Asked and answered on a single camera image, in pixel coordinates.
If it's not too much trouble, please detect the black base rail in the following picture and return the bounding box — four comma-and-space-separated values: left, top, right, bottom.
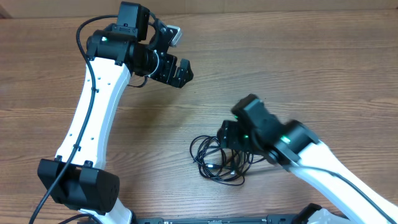
77, 214, 354, 224

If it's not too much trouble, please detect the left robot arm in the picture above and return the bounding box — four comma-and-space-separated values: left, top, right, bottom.
37, 2, 193, 223

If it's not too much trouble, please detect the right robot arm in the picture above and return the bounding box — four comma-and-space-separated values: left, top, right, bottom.
217, 94, 397, 223

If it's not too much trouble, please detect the black USB cable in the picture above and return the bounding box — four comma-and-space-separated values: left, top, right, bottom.
192, 136, 254, 184
188, 134, 265, 187

